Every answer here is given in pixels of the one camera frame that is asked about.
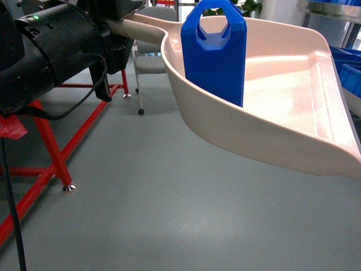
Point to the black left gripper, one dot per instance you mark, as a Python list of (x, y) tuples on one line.
[(116, 48)]

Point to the blue plastic part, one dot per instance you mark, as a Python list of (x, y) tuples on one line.
[(215, 61)]

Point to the beige plastic dustpan tray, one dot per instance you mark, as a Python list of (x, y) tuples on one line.
[(294, 114)]

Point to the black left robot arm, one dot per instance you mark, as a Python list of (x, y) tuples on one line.
[(43, 49)]

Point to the blue bin on shelf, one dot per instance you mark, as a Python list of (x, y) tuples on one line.
[(347, 63)]

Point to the metal roller shelf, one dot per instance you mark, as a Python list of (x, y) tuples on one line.
[(337, 22)]

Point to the grey office chair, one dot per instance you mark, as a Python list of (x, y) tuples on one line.
[(147, 56)]

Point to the green potted plant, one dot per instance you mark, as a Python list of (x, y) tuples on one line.
[(248, 7)]

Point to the red table frame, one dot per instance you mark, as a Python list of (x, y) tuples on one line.
[(58, 167)]

